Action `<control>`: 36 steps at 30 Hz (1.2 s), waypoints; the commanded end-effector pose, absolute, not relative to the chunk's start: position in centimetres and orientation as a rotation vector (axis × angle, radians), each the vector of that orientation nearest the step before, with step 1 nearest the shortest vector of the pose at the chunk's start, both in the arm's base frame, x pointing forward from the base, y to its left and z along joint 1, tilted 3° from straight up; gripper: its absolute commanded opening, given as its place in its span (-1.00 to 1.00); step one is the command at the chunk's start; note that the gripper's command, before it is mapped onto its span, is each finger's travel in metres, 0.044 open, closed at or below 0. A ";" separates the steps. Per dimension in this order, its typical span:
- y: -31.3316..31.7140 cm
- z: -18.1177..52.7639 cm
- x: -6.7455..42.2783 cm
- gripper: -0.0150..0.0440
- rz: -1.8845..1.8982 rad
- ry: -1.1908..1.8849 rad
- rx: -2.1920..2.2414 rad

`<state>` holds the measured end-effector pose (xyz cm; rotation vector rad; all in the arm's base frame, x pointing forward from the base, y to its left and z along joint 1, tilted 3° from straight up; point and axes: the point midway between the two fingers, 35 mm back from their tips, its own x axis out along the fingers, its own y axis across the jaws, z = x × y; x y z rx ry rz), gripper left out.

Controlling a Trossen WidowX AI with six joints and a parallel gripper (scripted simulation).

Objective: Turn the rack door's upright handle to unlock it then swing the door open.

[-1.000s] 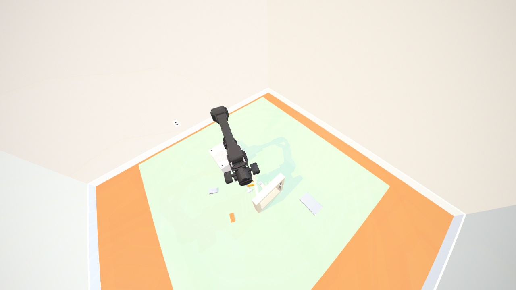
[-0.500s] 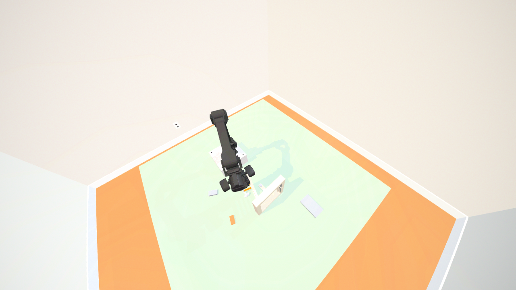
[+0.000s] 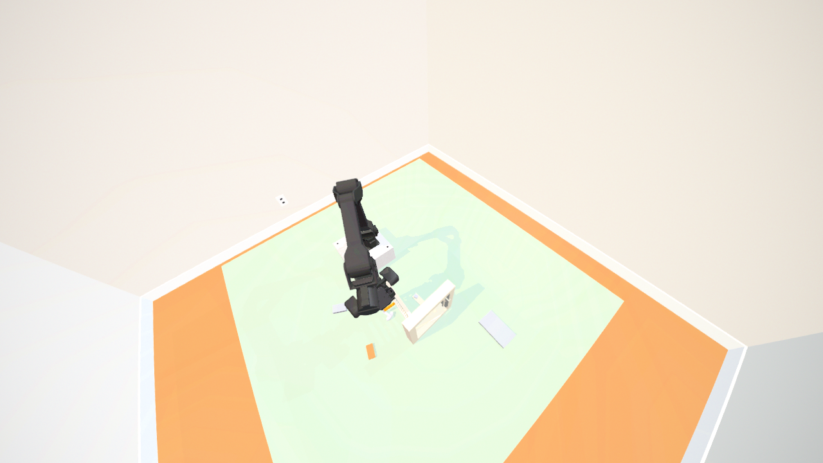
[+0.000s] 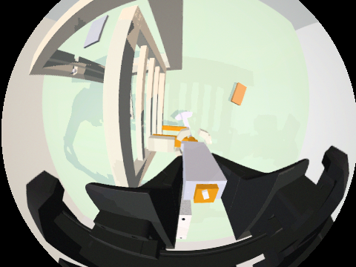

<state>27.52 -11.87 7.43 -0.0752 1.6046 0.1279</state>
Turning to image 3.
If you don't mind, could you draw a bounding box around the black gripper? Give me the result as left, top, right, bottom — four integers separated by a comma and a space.
345, 267, 399, 318

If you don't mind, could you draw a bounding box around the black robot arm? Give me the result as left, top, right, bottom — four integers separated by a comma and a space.
332, 178, 395, 316

